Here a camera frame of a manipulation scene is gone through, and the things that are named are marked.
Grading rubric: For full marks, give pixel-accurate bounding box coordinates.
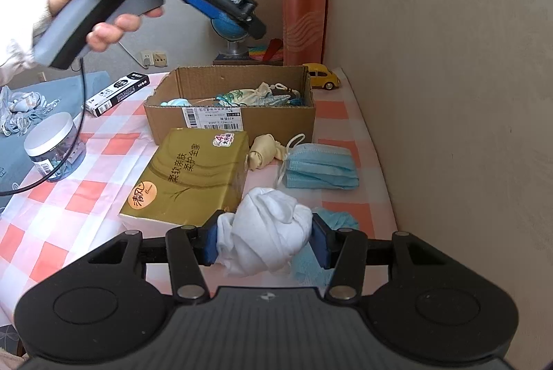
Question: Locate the blue brocade sachet with tassel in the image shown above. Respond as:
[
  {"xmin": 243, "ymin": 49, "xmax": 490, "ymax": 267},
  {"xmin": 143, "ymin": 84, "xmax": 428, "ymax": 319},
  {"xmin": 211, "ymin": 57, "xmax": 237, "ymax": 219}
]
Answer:
[{"xmin": 270, "ymin": 93, "xmax": 306, "ymax": 108}]

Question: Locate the blue white fringed scarf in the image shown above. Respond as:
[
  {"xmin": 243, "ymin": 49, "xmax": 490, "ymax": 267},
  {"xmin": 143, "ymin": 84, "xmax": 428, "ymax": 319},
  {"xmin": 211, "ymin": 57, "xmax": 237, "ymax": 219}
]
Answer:
[{"xmin": 0, "ymin": 87, "xmax": 60, "ymax": 136}]

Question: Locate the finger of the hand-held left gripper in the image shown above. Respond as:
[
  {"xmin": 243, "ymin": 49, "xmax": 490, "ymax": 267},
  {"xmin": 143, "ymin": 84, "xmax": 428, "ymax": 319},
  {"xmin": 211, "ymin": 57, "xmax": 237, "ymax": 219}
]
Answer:
[{"xmin": 181, "ymin": 0, "xmax": 267, "ymax": 39}]

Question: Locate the cream cloth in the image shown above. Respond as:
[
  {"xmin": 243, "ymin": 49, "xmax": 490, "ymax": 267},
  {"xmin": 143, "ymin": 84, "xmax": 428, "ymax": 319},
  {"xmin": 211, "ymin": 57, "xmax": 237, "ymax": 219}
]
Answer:
[{"xmin": 246, "ymin": 134, "xmax": 288, "ymax": 172}]

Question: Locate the person's left forearm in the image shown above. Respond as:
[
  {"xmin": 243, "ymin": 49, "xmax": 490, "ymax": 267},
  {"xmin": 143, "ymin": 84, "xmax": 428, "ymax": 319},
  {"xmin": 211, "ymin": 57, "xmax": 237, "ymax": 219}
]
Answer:
[{"xmin": 0, "ymin": 0, "xmax": 61, "ymax": 82}]

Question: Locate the gold tissue pack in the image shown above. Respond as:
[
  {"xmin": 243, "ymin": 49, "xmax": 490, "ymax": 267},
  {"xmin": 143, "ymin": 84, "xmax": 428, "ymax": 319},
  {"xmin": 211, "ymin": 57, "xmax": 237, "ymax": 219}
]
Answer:
[{"xmin": 118, "ymin": 127, "xmax": 250, "ymax": 235}]

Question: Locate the white cloth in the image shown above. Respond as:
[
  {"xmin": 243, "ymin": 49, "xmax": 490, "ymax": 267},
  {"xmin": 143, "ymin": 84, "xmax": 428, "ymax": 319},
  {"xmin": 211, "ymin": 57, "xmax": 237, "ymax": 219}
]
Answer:
[{"xmin": 215, "ymin": 187, "xmax": 313, "ymax": 278}]

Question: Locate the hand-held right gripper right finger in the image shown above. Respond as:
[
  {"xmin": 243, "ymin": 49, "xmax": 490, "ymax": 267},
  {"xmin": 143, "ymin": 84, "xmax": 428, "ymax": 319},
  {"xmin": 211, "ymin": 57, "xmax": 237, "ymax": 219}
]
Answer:
[{"xmin": 311, "ymin": 213, "xmax": 438, "ymax": 304}]

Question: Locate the yellow toy car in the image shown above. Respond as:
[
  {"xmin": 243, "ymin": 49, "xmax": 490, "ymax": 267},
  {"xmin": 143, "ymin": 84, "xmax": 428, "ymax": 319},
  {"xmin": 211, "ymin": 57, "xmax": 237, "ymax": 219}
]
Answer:
[{"xmin": 301, "ymin": 63, "xmax": 342, "ymax": 91}]

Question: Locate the beige embroidered sachet with tassel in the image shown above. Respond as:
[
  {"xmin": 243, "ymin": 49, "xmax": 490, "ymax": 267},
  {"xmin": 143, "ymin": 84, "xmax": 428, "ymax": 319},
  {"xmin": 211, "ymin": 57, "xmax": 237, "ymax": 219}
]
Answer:
[{"xmin": 190, "ymin": 82, "xmax": 303, "ymax": 108}]

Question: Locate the blue face mask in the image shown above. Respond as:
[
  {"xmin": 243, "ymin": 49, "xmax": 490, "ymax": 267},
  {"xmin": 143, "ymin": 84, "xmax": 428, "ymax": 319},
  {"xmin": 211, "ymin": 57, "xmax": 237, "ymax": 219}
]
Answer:
[
  {"xmin": 275, "ymin": 133, "xmax": 360, "ymax": 190},
  {"xmin": 291, "ymin": 207, "xmax": 360, "ymax": 287}
]

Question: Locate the blue desk globe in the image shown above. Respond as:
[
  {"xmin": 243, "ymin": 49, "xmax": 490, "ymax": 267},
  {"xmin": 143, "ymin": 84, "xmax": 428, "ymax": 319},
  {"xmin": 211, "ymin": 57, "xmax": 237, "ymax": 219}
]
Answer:
[{"xmin": 211, "ymin": 9, "xmax": 252, "ymax": 57}]

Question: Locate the clear jar with white lid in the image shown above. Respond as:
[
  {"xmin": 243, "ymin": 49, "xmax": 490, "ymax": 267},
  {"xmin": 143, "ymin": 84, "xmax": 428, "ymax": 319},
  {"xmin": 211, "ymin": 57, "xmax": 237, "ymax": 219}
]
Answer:
[{"xmin": 23, "ymin": 112, "xmax": 86, "ymax": 183}]

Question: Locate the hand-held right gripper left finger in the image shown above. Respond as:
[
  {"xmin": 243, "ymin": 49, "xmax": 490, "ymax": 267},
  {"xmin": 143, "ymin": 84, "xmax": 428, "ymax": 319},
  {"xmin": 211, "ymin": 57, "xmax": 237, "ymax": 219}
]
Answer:
[{"xmin": 86, "ymin": 209, "xmax": 237, "ymax": 302}]

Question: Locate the black and white carton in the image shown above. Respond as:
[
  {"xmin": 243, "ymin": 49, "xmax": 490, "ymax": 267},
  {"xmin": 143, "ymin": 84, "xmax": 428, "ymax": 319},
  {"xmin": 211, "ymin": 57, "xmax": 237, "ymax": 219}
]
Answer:
[{"xmin": 85, "ymin": 70, "xmax": 150, "ymax": 117}]

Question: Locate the cardboard box under globe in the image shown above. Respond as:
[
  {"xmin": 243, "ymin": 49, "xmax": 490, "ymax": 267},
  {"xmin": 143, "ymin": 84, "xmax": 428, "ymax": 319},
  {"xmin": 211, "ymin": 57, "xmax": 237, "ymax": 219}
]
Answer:
[{"xmin": 212, "ymin": 53, "xmax": 284, "ymax": 67}]

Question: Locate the brown cardboard box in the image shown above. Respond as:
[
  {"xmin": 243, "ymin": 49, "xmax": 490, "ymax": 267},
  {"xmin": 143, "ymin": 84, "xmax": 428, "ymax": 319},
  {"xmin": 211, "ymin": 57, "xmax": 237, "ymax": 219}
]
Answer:
[{"xmin": 143, "ymin": 65, "xmax": 316, "ymax": 146}]

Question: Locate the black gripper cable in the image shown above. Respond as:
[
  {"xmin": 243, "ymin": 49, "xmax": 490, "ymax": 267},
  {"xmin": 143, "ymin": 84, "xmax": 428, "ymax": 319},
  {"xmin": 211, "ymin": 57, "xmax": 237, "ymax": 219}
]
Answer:
[{"xmin": 0, "ymin": 50, "xmax": 87, "ymax": 196}]

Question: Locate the pink checkered tablecloth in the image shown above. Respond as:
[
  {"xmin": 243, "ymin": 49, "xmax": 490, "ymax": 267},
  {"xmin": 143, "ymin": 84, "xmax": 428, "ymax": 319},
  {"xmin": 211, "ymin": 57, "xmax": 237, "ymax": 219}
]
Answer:
[{"xmin": 0, "ymin": 68, "xmax": 399, "ymax": 328}]

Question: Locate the rainbow pop toy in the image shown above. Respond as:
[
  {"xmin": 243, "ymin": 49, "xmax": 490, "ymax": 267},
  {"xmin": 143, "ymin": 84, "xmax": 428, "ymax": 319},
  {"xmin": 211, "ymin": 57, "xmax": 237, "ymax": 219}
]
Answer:
[{"xmin": 246, "ymin": 44, "xmax": 284, "ymax": 62}]

